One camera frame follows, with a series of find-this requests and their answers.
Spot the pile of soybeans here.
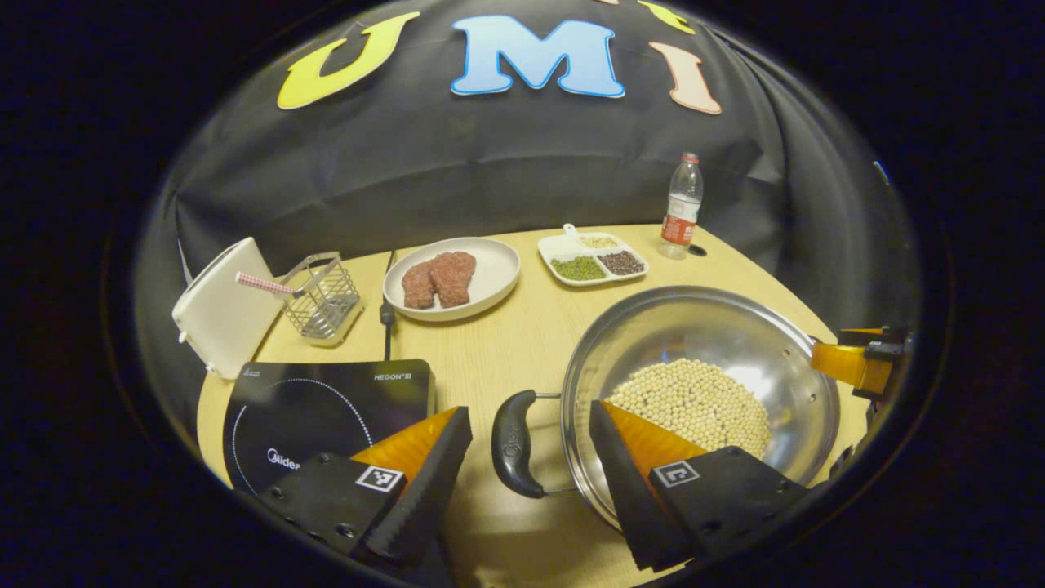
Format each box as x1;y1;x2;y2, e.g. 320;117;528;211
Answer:
608;358;772;460

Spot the steel pot with black handles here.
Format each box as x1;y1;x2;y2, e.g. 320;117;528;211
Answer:
491;286;842;532

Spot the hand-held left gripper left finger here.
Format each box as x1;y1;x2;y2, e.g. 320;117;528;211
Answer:
257;406;474;568

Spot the clear plastic water bottle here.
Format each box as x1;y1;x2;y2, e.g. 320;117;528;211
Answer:
660;152;705;261

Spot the large brown meat piece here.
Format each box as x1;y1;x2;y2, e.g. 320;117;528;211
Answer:
429;252;477;308

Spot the red white checked stick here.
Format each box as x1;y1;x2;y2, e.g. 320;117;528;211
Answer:
236;272;295;296

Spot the black induction cooktop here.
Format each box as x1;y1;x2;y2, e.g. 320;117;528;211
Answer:
222;359;435;496

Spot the small brown meat piece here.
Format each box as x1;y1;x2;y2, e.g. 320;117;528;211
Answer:
401;260;438;310

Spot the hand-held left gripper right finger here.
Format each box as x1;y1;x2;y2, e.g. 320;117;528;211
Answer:
588;399;813;572

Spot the white oval plate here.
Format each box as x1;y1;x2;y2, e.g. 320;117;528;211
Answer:
382;237;522;323

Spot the wire mesh utensil basket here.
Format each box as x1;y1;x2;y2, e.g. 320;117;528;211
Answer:
282;252;364;348

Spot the white divided dish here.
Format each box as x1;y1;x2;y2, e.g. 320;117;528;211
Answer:
537;224;651;288

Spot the pile of green mung beans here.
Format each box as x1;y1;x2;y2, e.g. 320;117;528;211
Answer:
551;256;607;282

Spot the pile of dark red beans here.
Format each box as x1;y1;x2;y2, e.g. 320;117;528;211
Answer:
598;250;646;276

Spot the white toaster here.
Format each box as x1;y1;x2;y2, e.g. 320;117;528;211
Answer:
171;237;287;381

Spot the black power cable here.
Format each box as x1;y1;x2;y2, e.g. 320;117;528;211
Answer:
380;249;397;360

